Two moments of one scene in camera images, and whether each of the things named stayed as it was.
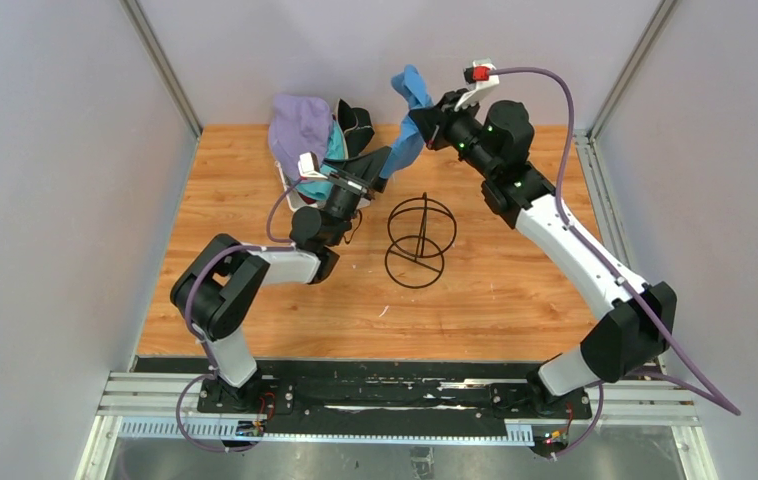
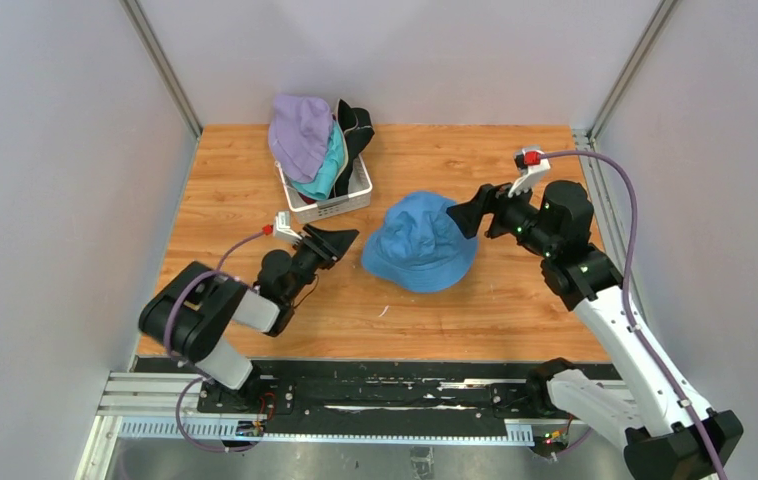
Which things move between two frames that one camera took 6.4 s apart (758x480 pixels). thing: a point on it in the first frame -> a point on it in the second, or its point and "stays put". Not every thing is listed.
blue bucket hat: (409, 145) -> (419, 246)
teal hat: (336, 150) stays put
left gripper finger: (368, 167) -> (332, 242)
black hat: (356, 125) stays put
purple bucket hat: (300, 124) stays put
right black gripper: (434, 122) -> (495, 199)
